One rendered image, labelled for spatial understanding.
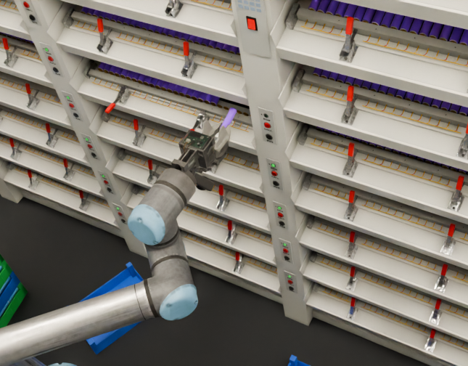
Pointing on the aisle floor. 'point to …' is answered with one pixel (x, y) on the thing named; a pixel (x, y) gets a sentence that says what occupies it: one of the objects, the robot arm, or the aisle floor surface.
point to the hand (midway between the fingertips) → (223, 129)
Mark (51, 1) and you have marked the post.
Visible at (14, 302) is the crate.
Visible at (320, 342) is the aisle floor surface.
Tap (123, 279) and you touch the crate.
